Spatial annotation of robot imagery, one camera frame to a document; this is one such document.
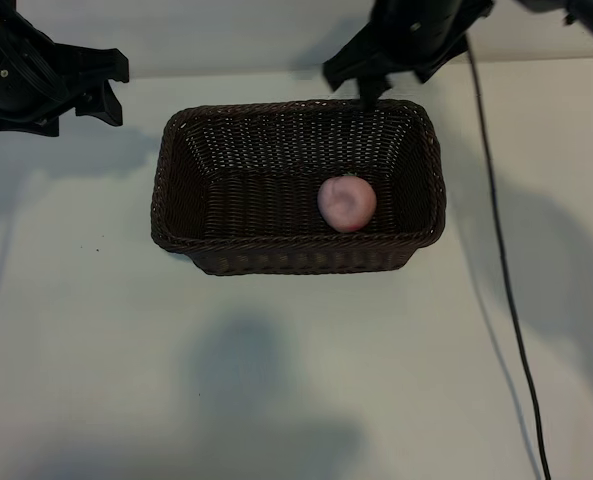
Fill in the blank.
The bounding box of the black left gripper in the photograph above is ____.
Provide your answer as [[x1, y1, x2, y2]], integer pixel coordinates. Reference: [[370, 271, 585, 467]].
[[0, 0, 130, 138]]

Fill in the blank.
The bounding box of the pink peach with green stem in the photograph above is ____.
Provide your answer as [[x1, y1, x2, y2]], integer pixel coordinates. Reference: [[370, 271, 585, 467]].
[[317, 172, 378, 234]]

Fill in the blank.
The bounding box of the black cable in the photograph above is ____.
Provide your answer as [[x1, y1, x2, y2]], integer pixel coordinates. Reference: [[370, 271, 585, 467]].
[[465, 37, 553, 480]]

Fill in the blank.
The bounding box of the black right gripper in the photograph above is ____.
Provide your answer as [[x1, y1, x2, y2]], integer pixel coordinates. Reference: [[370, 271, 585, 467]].
[[322, 0, 493, 112]]

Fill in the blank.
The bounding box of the dark brown woven basket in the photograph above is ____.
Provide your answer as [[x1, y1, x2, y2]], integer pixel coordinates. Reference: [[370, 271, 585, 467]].
[[149, 98, 448, 277]]

